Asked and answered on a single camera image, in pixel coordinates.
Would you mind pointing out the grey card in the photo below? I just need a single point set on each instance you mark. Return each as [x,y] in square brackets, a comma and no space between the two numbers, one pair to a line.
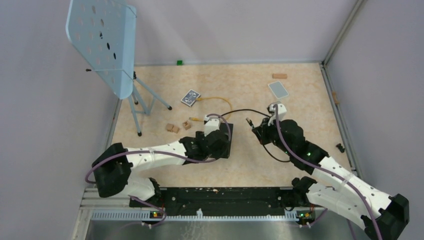
[278,90]

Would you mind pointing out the long wooden block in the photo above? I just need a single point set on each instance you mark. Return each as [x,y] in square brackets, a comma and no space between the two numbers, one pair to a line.
[279,76]

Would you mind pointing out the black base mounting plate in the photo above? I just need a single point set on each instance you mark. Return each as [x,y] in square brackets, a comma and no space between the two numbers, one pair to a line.
[231,201]

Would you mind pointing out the plain wooden cube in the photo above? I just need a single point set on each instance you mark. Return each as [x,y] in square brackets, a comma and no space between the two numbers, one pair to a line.
[175,129]

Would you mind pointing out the black network switch box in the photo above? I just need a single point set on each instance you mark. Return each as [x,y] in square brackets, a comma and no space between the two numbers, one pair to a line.
[229,134]

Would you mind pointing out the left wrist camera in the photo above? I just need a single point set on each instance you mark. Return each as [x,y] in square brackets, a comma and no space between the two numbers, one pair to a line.
[211,124]

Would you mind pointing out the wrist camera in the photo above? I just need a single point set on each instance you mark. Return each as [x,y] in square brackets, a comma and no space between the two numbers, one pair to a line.
[211,124]
[277,112]

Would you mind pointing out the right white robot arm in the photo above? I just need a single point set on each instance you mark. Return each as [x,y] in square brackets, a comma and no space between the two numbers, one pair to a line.
[380,215]

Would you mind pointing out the small black clip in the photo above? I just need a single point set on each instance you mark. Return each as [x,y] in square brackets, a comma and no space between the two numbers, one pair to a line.
[340,147]

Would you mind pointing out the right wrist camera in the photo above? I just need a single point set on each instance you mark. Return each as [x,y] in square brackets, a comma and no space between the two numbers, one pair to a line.
[277,112]

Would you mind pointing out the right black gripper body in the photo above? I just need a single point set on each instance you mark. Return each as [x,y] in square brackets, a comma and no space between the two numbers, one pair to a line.
[270,134]

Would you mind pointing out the light blue music stand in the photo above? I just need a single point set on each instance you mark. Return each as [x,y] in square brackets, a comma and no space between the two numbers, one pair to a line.
[104,34]

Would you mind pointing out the blue playing card deck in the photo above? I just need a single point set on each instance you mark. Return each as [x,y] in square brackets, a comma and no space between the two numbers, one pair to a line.
[190,98]

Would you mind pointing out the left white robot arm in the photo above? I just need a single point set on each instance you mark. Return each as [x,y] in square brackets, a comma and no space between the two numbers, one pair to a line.
[117,170]

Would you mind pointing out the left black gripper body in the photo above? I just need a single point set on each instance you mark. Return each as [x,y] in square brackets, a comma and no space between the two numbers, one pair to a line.
[217,154]

